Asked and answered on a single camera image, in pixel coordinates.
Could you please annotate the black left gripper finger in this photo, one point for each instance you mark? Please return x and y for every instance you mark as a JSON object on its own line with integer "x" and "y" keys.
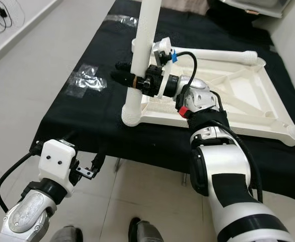
{"x": 99, "y": 164}

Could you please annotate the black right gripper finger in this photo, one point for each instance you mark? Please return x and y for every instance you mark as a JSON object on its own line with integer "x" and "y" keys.
{"x": 126, "y": 66}
{"x": 124, "y": 79}

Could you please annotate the clear tape strip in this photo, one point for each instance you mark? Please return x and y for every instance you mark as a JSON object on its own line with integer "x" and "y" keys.
{"x": 122, "y": 20}

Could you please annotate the grey left robot foot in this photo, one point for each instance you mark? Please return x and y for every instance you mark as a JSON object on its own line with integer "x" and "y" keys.
{"x": 66, "y": 234}

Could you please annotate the grey robot foot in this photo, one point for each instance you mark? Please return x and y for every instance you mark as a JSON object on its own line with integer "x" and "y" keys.
{"x": 66, "y": 234}
{"x": 144, "y": 232}

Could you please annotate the beige patterned cloth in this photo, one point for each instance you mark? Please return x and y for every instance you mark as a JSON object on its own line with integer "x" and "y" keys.
{"x": 182, "y": 5}

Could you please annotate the grey right robot foot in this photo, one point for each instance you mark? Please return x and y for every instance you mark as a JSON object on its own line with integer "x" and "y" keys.
{"x": 144, "y": 232}

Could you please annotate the black wok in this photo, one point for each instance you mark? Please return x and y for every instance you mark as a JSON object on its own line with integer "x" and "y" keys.
{"x": 223, "y": 12}

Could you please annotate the clear plastic storage box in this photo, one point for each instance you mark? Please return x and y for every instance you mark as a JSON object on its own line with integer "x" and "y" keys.
{"x": 253, "y": 4}

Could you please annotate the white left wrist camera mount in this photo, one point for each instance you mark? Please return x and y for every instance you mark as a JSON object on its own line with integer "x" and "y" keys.
{"x": 58, "y": 159}

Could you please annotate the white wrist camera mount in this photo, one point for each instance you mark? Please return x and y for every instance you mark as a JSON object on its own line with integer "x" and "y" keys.
{"x": 58, "y": 159}
{"x": 162, "y": 50}

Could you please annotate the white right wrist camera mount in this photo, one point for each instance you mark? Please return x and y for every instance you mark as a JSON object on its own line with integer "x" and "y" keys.
{"x": 162, "y": 50}

